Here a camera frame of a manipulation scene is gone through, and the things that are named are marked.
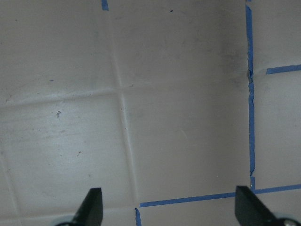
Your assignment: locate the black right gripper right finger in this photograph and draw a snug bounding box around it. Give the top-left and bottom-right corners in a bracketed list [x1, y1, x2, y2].
[235, 186, 301, 226]

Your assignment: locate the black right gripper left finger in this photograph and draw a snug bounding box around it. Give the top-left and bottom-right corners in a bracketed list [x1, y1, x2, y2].
[69, 188, 103, 226]

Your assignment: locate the brown paper table cover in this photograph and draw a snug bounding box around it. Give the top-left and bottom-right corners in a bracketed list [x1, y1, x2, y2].
[0, 0, 301, 226]

